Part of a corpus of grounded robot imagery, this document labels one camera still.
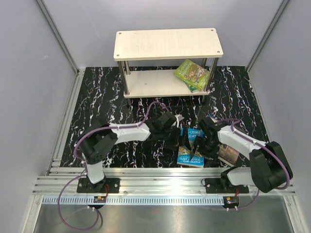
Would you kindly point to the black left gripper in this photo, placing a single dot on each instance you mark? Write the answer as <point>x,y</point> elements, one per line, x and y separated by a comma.
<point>183,140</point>

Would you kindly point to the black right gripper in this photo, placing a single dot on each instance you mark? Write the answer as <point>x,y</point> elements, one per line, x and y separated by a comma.
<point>212,157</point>

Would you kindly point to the blue 26-Storey Treehouse book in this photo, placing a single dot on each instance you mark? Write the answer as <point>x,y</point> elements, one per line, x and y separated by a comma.
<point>184,153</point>

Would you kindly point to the dark Tale of Two Cities book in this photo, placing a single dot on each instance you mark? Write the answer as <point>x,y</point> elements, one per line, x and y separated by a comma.
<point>227,154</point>

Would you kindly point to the light green 65-Storey Treehouse book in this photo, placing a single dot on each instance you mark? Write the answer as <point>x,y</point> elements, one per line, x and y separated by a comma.
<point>193,74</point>

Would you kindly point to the blue thin children's book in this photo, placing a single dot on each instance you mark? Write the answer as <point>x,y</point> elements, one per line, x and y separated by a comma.
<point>213,119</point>

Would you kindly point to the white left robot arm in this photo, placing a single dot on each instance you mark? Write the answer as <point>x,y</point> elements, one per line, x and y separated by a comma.
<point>99,139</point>

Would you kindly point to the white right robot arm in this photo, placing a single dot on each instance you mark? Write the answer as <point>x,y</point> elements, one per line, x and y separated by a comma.
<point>269,168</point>

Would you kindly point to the dark green Treehouse book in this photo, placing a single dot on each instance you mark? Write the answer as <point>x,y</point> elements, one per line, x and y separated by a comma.
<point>191,88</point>

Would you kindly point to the white wooden two-tier shelf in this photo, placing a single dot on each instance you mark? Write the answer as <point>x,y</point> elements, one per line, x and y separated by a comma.
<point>172,44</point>

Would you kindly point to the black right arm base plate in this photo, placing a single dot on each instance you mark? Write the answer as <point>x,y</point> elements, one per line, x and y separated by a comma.
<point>222,186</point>

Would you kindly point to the aluminium front rail frame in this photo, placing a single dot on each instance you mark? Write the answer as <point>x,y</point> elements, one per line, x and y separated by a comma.
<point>145,169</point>

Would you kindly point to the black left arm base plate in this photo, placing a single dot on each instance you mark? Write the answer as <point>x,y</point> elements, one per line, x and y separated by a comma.
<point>110,185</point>

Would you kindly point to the white slotted cable duct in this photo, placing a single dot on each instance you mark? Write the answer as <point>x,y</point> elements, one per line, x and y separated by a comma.
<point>136,200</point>

